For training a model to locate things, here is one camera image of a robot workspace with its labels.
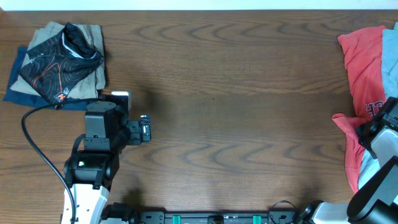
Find light blue polo shirt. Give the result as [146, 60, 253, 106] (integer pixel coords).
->
[358, 22, 397, 189]

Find red t-shirt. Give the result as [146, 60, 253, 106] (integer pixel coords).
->
[332, 26, 386, 192]

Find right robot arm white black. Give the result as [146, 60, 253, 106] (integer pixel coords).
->
[295, 97, 397, 224]

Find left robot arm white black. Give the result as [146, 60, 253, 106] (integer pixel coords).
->
[61, 101, 151, 223]

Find folded beige garment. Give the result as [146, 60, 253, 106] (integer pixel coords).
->
[11, 22, 106, 99]

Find black orange patterned shirt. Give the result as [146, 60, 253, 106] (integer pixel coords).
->
[11, 22, 106, 103]

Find folded navy blue garment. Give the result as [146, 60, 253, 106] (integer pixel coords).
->
[3, 45, 103, 111]

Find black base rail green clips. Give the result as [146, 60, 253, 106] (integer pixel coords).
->
[139, 210, 297, 224]

